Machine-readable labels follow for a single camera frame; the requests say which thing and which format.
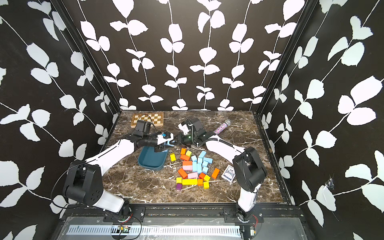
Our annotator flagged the purple cube block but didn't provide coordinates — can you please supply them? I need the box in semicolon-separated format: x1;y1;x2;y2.
176;184;183;191

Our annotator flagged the blue playing card deck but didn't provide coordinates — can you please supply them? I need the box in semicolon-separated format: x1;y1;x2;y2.
222;165;236;183

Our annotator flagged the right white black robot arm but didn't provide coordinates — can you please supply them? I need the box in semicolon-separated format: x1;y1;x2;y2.
171;118;268;214

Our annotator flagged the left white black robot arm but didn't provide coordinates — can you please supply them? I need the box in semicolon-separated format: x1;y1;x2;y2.
63;121;174;215

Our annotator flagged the dark teal plastic tray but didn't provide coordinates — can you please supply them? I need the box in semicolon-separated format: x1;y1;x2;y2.
138;147;169;171

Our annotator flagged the purple glitter microphone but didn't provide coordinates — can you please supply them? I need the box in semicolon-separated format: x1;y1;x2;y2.
214;119;231;135

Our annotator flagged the small yellow block left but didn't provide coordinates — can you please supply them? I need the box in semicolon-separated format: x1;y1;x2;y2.
170;154;176;162

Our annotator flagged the orange block right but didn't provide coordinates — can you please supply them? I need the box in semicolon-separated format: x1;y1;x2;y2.
211;168;220;179

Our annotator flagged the orange red block lower left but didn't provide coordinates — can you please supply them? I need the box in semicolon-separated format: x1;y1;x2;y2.
178;169;188;179

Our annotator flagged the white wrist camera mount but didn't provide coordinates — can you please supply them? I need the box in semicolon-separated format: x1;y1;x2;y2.
157;132;174;146

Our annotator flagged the wooden chess board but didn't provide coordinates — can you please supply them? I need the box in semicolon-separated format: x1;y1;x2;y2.
131;112;164;128

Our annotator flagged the long yellow block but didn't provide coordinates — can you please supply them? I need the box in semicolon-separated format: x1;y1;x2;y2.
182;179;198;186

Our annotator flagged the black front rail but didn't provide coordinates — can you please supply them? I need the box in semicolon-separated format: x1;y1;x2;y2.
60;203;306;225

